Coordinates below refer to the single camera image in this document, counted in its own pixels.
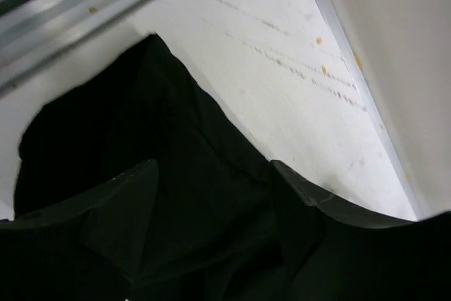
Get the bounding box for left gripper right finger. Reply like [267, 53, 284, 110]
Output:
[271, 161, 450, 300]

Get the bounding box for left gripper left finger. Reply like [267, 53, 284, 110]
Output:
[1, 160, 158, 300]

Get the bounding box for black trousers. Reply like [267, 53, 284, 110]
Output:
[13, 35, 285, 300]

